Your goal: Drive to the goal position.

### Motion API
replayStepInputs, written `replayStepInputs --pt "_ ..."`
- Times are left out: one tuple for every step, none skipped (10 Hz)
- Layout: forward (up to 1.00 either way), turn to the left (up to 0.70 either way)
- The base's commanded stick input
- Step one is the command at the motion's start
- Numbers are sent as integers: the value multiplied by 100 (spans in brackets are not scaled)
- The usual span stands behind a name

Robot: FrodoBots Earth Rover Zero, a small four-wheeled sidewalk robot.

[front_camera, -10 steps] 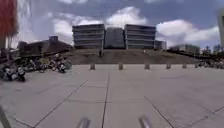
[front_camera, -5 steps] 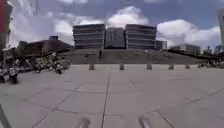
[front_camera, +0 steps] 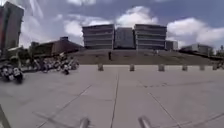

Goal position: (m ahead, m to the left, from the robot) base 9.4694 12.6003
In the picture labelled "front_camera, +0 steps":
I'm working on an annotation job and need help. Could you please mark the broad grey stone steps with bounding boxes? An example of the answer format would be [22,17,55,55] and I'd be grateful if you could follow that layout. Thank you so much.
[68,49,221,66]

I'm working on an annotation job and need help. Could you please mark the grey three-block building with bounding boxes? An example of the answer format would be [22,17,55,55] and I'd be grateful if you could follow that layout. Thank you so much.
[81,23,168,51]

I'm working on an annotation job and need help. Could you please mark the robot's own part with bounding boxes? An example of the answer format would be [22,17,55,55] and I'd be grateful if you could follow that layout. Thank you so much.
[79,117,91,128]
[137,115,152,128]

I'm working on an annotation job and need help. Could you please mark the person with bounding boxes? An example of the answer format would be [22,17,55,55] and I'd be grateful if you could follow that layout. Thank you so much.
[107,50,113,62]

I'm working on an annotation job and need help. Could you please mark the low brown building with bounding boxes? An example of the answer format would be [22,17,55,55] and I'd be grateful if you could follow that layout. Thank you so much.
[29,36,86,57]

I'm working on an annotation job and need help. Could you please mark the grey paved plaza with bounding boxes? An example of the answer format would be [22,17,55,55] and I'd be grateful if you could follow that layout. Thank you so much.
[0,64,224,128]

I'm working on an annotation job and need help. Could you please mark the low pale building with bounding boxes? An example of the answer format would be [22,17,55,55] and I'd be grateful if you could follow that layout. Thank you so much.
[179,43,214,57]

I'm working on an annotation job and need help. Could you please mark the row of parked two-wheelers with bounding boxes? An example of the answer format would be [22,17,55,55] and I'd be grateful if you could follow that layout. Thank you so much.
[0,54,81,84]

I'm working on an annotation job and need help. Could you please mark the large grey building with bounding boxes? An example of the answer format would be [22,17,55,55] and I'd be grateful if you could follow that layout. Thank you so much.
[0,1,25,52]

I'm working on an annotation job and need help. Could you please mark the small grey building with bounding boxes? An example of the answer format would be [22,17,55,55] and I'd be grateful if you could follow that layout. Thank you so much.
[165,39,179,52]

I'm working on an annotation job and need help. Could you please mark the row of stone bollards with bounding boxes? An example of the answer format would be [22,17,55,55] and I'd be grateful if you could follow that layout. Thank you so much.
[97,63,219,72]

